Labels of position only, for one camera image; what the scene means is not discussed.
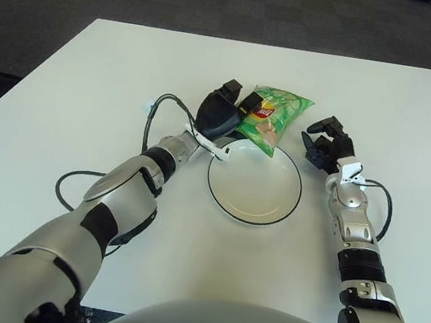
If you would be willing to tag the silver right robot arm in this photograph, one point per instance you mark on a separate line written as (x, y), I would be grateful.
(352, 226)

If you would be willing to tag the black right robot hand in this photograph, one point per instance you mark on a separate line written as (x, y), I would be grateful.
(343, 146)

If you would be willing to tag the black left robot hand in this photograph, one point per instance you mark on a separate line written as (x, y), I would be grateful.
(216, 115)

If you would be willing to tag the green potato chips bag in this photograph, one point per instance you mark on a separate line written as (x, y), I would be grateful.
(279, 114)

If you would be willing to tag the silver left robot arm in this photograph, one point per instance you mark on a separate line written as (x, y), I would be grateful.
(121, 192)

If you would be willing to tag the white plate with black rim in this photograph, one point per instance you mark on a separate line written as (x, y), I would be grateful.
(252, 187)

